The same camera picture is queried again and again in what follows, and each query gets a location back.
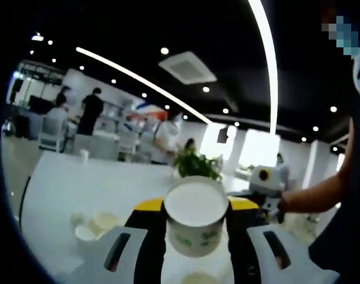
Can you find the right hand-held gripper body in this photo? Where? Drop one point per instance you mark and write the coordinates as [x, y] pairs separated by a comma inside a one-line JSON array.
[[271, 180]]

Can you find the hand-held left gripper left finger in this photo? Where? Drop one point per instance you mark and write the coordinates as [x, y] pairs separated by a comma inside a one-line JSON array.
[[147, 242]]

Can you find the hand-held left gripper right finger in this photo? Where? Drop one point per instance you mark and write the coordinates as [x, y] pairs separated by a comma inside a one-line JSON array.
[[244, 242]]

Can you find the green potted plant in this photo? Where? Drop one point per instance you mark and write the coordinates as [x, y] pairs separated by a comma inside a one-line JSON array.
[[197, 165]]

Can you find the white table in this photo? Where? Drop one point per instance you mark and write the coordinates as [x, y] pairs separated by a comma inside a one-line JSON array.
[[79, 183]]

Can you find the person's dark shirt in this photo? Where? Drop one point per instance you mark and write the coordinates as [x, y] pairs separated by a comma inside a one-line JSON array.
[[345, 236]]

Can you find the white shelving unit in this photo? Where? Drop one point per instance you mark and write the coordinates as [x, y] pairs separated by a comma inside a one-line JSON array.
[[129, 139]]

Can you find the grey low partition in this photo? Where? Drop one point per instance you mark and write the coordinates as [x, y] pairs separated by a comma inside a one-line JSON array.
[[97, 146]]

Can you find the ceiling light strip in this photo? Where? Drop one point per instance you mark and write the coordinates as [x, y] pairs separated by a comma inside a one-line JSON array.
[[138, 80], [269, 59]]

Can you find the ceiling air conditioner vent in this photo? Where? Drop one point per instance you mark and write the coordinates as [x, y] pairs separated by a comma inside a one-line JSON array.
[[187, 68]]

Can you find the white office chair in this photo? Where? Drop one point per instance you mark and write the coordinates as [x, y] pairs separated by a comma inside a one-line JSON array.
[[51, 134]]

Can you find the group of round ceiling spotlights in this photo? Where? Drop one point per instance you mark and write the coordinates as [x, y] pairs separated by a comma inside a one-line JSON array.
[[164, 51]]

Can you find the black wall screen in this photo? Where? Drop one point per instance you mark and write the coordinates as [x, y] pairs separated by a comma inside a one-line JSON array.
[[223, 135]]

